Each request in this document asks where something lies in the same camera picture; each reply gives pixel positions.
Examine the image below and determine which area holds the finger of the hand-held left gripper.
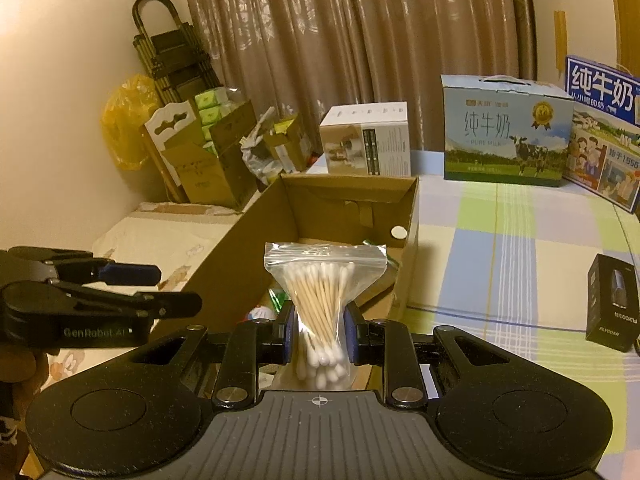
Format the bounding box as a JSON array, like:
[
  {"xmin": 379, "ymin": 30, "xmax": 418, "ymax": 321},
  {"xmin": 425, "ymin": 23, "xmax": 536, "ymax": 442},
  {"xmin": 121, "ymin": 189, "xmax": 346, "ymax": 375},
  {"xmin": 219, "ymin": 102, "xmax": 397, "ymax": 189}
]
[
  {"xmin": 50, "ymin": 257, "xmax": 162, "ymax": 287},
  {"xmin": 47, "ymin": 282, "xmax": 204, "ymax": 321}
]

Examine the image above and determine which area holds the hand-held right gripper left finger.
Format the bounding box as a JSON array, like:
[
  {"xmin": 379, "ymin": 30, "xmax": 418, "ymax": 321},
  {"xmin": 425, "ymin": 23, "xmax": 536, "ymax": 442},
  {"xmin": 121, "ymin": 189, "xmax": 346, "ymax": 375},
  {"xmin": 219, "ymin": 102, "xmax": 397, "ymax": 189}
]
[{"xmin": 131, "ymin": 302, "xmax": 299, "ymax": 397}]

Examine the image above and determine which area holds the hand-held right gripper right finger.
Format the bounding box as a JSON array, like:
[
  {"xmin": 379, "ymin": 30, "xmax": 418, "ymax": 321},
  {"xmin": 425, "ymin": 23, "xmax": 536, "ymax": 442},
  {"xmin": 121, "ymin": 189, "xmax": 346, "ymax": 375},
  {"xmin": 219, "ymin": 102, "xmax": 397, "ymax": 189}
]
[{"xmin": 342, "ymin": 302, "xmax": 507, "ymax": 397}]

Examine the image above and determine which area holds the clear bag of cotton swabs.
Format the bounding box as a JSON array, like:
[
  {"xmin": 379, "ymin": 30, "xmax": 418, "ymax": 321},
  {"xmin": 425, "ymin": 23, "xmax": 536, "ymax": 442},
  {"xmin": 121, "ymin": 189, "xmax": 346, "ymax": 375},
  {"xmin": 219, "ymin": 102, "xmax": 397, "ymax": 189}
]
[{"xmin": 263, "ymin": 242, "xmax": 389, "ymax": 351}]

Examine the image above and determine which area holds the person's left hand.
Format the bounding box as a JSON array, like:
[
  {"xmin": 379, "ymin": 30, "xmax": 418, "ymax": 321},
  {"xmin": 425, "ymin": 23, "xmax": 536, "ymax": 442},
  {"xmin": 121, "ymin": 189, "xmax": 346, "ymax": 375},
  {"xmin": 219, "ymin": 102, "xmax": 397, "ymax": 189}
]
[{"xmin": 0, "ymin": 342, "xmax": 48, "ymax": 426}]

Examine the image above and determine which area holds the printed beige bed sheet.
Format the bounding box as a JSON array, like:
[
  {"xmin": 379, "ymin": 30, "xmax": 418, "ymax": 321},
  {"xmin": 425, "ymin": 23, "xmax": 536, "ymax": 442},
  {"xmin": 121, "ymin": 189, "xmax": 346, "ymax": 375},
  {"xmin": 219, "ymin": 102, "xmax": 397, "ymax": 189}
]
[{"xmin": 30, "ymin": 202, "xmax": 262, "ymax": 476}]

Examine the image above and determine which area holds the cardboard box of green packets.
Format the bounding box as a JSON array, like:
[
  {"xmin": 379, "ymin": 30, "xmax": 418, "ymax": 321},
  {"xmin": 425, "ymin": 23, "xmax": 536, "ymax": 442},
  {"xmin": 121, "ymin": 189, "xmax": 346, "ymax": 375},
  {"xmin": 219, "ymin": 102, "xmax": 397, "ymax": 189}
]
[{"xmin": 141, "ymin": 86, "xmax": 260, "ymax": 211}]

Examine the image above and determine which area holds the yellow plastic bag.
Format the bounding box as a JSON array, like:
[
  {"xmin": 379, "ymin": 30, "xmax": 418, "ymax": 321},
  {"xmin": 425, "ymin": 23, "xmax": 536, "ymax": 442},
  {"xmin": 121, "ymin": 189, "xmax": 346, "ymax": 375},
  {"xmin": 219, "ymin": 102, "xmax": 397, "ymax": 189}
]
[{"xmin": 101, "ymin": 74, "xmax": 163, "ymax": 172}]

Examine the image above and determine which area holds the checkered tablecloth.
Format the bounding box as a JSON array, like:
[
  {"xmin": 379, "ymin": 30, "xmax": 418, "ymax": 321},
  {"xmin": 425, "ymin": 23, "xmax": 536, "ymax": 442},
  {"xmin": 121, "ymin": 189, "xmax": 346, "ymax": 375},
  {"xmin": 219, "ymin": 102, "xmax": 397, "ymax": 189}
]
[{"xmin": 305, "ymin": 149, "xmax": 640, "ymax": 361}]

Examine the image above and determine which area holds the clear bag of clutter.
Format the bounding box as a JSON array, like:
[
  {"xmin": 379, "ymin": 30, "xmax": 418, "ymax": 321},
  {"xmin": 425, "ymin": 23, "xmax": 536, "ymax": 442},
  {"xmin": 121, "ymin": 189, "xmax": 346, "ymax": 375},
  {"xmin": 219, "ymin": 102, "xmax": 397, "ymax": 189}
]
[{"xmin": 239, "ymin": 106, "xmax": 282, "ymax": 187}]

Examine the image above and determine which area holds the small brown cardboard box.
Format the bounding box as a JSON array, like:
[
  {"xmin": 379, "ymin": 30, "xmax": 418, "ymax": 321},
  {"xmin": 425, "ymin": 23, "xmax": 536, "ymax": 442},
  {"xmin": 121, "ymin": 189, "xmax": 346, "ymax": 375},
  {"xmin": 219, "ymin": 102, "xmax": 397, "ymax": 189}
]
[{"xmin": 264, "ymin": 114, "xmax": 310, "ymax": 175}]

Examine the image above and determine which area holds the white product box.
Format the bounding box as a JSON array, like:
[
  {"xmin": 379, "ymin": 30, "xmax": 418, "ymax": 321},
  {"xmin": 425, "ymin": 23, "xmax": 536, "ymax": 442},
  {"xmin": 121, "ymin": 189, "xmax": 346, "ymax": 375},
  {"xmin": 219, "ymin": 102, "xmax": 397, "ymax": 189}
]
[{"xmin": 319, "ymin": 102, "xmax": 412, "ymax": 178}]

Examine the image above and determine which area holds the dark folding hand cart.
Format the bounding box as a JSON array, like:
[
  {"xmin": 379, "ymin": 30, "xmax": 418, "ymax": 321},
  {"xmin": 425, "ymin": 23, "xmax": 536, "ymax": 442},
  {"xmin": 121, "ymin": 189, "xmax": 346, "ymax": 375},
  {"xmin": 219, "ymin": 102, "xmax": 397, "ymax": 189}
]
[{"xmin": 131, "ymin": 0, "xmax": 223, "ymax": 111}]

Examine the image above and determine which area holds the light blue milk carton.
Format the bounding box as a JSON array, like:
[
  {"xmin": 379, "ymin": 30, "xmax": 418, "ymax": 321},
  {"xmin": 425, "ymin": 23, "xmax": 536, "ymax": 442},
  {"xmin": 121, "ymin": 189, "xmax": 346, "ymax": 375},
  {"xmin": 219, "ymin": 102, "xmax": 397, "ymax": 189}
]
[{"xmin": 440, "ymin": 74, "xmax": 576, "ymax": 182}]

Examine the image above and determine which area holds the black product box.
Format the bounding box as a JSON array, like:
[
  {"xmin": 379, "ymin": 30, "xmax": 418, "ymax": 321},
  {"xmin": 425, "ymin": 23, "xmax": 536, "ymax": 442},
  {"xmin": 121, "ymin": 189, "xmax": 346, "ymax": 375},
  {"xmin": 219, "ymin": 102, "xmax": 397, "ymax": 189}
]
[{"xmin": 585, "ymin": 254, "xmax": 640, "ymax": 354}]

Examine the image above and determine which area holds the brown patterned curtain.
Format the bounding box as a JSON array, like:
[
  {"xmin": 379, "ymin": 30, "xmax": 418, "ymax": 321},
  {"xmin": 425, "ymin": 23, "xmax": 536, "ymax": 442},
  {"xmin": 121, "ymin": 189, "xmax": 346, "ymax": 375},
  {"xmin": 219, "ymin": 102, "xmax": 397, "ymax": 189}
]
[{"xmin": 177, "ymin": 0, "xmax": 537, "ymax": 157}]

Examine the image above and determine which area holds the dark blue milk carton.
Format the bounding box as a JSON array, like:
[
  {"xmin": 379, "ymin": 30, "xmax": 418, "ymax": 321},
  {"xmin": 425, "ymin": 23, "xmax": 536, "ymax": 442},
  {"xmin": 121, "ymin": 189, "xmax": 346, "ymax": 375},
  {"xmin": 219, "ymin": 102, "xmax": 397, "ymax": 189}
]
[{"xmin": 562, "ymin": 54, "xmax": 640, "ymax": 216}]

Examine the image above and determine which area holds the yellow curtain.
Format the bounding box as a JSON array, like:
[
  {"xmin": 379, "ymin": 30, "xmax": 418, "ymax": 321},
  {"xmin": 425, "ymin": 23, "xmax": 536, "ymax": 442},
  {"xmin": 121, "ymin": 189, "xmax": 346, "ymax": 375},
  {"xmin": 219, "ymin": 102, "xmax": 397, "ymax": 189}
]
[{"xmin": 606, "ymin": 0, "xmax": 640, "ymax": 81}]

